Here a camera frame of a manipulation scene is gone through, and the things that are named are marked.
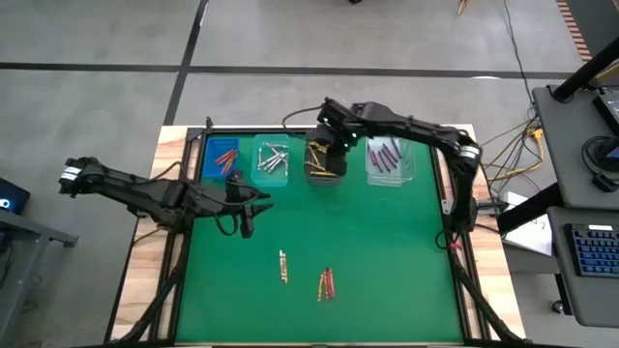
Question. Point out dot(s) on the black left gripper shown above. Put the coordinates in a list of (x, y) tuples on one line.
[(232, 193)]

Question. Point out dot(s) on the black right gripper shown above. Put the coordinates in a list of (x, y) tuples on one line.
[(345, 121)]

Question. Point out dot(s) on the green crayon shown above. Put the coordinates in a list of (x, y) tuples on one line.
[(260, 158)]

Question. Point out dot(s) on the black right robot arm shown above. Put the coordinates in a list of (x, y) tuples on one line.
[(435, 137)]

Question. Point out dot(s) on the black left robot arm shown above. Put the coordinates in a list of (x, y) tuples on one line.
[(145, 193)]

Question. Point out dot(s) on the teal plastic bin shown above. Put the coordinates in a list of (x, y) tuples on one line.
[(271, 179)]

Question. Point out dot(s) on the grey plastic bin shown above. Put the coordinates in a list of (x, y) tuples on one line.
[(314, 181)]

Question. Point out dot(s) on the blue plastic basket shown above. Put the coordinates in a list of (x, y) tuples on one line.
[(213, 166)]

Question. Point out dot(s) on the clear plastic bin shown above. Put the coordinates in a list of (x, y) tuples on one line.
[(401, 174)]

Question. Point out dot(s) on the wooden table side board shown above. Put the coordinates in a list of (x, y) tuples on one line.
[(140, 261), (491, 270)]

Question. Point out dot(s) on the white paper sheet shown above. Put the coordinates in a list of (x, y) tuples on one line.
[(527, 237)]

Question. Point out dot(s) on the grey desk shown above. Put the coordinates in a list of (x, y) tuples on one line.
[(561, 145), (19, 270), (566, 299)]

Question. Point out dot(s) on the black device blue light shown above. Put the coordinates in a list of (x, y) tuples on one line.
[(14, 198)]

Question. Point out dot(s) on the black pole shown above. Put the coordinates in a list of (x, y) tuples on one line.
[(585, 70)]

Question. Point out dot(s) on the black headphones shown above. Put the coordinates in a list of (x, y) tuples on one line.
[(602, 181)]

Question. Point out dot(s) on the backlit black keyboard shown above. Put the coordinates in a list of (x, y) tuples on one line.
[(595, 251)]

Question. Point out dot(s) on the black laptop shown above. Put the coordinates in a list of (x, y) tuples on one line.
[(609, 111)]

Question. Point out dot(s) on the black mat striped edge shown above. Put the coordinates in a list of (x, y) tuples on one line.
[(599, 19)]

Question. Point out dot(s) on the black table frame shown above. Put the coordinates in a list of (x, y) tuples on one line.
[(178, 290)]

